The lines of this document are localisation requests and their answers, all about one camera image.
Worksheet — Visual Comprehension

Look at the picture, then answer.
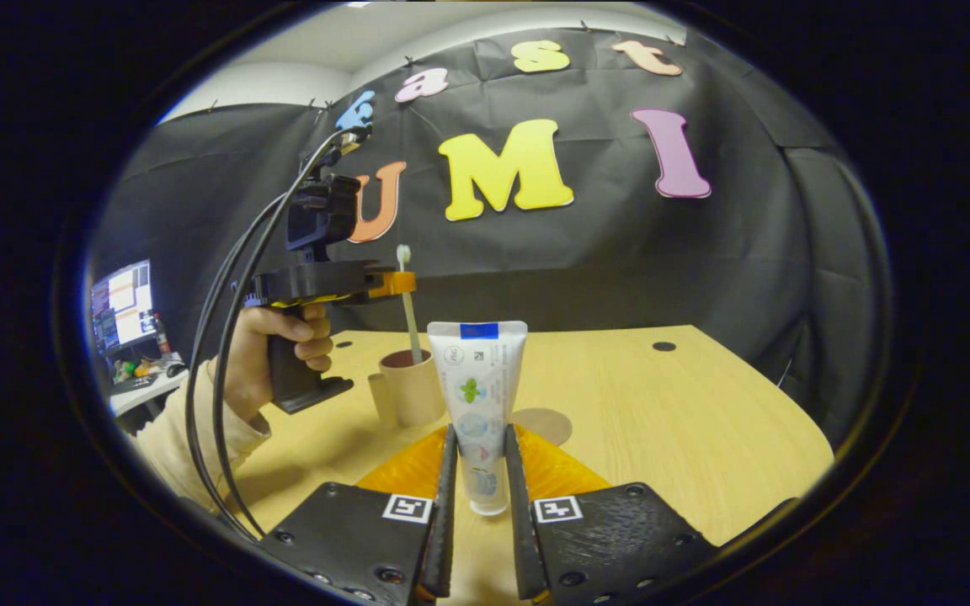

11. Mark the white background desk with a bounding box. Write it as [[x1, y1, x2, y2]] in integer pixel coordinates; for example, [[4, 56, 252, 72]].
[[108, 353, 191, 417]]

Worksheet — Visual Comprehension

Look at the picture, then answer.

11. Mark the beige cup with brown inside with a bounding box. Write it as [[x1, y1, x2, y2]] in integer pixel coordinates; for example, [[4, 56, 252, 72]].
[[367, 348, 446, 428]]

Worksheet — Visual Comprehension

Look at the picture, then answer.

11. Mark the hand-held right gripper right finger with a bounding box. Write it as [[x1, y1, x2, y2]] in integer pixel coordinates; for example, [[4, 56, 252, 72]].
[[504, 423, 717, 606]]

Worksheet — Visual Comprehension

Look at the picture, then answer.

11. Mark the light green toothbrush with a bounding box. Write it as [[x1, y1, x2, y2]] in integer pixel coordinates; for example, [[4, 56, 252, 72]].
[[396, 244, 424, 364]]

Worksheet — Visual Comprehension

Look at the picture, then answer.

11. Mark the black cable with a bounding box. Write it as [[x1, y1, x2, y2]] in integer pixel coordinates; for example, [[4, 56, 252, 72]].
[[184, 126, 351, 540], [212, 126, 368, 541]]

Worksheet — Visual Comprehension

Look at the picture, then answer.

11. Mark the computer monitor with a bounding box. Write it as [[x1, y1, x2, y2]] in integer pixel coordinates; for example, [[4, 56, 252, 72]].
[[89, 259, 156, 354]]

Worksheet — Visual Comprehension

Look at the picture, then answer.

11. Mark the round brown coaster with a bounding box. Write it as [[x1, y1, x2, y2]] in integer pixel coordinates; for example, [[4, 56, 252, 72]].
[[512, 407, 573, 447]]

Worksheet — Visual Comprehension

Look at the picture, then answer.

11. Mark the wooden desktop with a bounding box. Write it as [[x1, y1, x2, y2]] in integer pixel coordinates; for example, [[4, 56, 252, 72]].
[[232, 324, 835, 606]]

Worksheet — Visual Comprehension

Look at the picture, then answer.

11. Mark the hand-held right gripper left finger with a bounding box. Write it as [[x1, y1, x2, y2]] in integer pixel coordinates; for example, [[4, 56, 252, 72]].
[[262, 423, 459, 606]]

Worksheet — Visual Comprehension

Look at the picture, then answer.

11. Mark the white toothpaste tube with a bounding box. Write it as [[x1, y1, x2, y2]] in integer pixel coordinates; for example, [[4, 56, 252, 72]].
[[427, 321, 529, 517]]

